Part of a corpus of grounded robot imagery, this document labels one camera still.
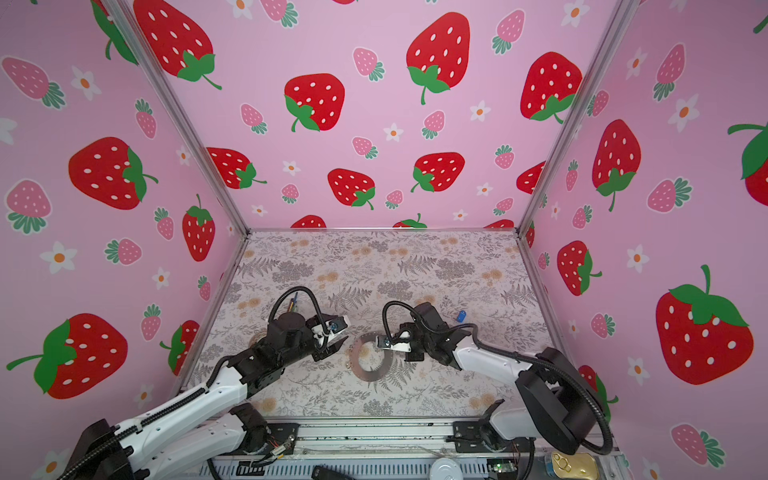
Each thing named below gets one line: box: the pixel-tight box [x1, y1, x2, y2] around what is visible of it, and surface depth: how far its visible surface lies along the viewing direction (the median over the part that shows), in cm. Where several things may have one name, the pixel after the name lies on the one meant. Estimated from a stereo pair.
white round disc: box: [429, 457, 464, 480], surface depth 67 cm
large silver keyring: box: [350, 332, 393, 382], surface depth 88 cm
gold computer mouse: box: [552, 450, 599, 479], surface depth 69 cm
